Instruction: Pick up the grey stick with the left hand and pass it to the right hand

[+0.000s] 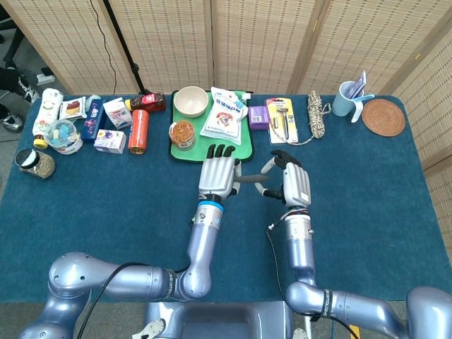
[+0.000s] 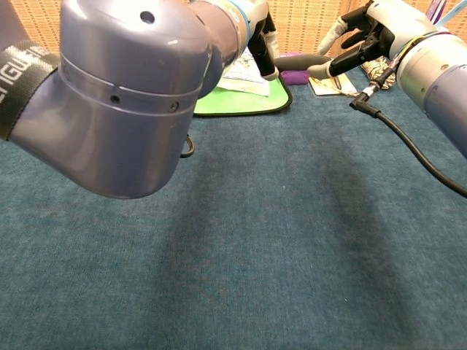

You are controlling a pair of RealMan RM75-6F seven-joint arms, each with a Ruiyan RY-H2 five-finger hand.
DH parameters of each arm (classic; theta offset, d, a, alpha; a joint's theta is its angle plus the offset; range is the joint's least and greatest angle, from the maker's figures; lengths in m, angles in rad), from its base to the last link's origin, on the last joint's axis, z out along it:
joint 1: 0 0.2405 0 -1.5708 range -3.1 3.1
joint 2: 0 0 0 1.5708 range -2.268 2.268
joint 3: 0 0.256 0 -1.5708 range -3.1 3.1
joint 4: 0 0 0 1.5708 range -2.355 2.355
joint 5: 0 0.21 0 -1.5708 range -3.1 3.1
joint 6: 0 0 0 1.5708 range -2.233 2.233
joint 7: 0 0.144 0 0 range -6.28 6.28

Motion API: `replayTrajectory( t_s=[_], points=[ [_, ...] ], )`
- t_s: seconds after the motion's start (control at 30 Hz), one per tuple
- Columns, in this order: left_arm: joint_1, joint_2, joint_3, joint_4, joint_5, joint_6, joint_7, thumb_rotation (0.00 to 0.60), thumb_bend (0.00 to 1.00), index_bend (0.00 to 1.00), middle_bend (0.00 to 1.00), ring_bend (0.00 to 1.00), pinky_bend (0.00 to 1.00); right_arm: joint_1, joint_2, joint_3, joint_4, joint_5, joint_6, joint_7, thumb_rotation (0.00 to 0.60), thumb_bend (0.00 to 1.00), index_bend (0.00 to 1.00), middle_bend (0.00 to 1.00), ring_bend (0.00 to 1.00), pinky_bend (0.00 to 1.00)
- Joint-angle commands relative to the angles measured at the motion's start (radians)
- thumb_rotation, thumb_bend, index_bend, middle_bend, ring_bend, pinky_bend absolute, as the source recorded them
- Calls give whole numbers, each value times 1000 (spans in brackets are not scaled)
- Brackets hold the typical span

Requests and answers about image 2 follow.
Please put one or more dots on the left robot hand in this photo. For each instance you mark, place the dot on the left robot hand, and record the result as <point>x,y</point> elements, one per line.
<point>264,47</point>

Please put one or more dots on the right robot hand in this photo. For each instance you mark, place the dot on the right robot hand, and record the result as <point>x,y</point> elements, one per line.
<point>397,25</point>

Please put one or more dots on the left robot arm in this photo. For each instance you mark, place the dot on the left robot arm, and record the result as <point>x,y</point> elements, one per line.
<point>120,109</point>

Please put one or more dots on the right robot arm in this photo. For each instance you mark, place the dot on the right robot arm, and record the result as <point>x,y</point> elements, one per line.
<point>438,80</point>

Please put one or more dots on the white powder bag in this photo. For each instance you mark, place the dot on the white powder bag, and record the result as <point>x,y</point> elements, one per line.
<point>244,82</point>

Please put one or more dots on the purple white packets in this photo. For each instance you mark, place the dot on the purple white packets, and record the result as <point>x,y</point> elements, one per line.
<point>436,9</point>

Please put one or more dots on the purple box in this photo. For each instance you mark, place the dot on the purple box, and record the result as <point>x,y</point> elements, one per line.
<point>295,77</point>

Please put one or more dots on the bamboo folding screen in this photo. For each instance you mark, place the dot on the bamboo folding screen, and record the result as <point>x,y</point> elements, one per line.
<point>303,22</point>

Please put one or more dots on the white blue plastic tool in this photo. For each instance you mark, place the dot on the white blue plastic tool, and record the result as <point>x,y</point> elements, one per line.
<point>450,12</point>

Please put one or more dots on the green mat with black edge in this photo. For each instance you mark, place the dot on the green mat with black edge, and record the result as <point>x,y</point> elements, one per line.
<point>241,105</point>

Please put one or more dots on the razor blister pack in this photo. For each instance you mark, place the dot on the razor blister pack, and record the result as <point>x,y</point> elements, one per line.
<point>328,87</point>

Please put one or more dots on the blue felt table cover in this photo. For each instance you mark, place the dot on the blue felt table cover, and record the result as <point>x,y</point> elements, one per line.
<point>255,237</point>

